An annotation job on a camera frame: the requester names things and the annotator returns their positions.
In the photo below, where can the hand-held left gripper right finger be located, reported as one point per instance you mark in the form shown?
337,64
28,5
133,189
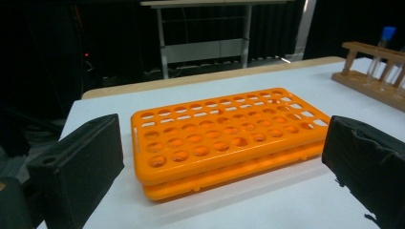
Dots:
366,162

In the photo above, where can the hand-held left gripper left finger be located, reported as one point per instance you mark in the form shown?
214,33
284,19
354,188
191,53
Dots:
79,171

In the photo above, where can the wooden test tube rack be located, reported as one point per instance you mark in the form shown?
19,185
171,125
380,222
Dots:
366,84

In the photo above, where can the orange test tube rack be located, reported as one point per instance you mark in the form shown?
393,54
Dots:
191,170

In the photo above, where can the blue-capped test tube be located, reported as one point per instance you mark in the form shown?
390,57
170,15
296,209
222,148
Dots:
388,32

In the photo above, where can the white metal stand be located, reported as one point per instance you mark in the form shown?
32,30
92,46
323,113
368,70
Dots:
197,51

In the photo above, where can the white post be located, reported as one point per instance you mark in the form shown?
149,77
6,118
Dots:
305,28

